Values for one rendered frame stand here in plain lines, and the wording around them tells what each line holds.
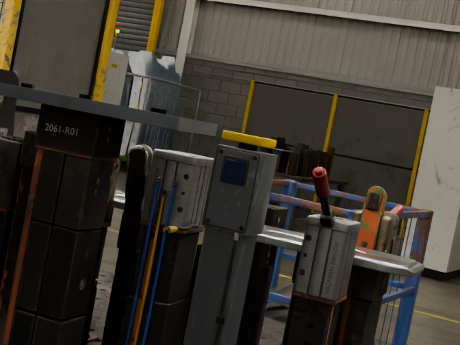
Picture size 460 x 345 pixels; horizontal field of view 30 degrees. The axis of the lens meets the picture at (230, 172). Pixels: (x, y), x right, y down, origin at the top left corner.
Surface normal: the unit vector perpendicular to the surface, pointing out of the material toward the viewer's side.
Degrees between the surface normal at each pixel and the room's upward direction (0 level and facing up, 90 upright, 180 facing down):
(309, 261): 90
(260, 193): 90
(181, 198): 90
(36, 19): 91
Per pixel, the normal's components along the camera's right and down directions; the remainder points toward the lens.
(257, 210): 0.92, 0.19
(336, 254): -0.35, -0.02
